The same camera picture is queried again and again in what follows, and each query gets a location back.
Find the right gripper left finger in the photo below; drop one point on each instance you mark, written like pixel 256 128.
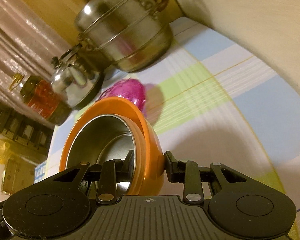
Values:
pixel 62 203

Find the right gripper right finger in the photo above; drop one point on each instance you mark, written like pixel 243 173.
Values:
pixel 230 202

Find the stainless steel bowl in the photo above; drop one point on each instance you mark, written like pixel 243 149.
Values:
pixel 107 143

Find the orange plastic bowl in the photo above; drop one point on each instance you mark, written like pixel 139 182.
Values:
pixel 148 177

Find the purple plastic plate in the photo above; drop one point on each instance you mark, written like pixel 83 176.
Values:
pixel 130 89

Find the blue white patterned cloth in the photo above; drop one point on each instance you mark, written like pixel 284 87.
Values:
pixel 39 174

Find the yellow plastic bag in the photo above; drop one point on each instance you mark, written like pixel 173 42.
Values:
pixel 5 151

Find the black shelf rack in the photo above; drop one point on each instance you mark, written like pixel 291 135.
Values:
pixel 24 130

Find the checkered tablecloth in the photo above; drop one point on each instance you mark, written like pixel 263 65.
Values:
pixel 210 100

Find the cooking oil bottle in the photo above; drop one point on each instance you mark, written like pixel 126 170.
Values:
pixel 38 94

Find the stainless steel kettle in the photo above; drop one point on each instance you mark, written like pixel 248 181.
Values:
pixel 75 79

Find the beige curtain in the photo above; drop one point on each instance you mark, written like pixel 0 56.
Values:
pixel 27 45

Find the stainless steel steamer pot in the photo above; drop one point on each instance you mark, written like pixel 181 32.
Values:
pixel 131 34

